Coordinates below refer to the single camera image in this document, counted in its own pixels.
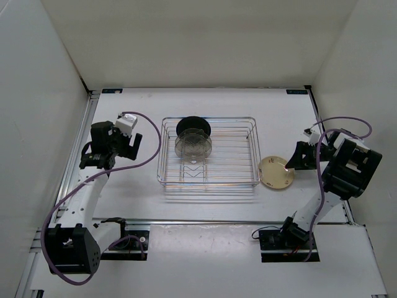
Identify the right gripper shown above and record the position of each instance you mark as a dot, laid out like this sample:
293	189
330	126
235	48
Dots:
298	162

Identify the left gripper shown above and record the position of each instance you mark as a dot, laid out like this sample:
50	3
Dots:
127	151

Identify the black round plate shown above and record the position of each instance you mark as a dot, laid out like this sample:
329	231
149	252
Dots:
193	122

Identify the clear glass plate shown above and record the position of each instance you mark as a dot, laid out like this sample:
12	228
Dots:
192	143
193	160

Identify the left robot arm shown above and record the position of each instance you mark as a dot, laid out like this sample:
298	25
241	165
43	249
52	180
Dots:
75	243

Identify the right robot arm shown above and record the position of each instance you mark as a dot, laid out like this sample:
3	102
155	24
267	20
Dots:
345	167

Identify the beige ceramic plate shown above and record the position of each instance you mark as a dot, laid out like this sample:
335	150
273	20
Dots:
274	174

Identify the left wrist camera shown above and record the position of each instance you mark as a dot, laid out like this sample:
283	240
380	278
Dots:
126	123

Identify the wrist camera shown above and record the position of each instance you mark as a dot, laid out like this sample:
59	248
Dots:
313	136
126	123

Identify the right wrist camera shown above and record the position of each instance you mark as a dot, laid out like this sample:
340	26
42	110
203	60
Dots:
313	136

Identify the chrome wire dish rack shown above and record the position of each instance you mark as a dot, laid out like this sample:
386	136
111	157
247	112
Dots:
233	162

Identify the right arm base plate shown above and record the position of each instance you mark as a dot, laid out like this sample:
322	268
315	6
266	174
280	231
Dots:
275	249

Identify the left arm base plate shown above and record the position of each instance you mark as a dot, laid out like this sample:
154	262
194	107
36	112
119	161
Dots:
132	249

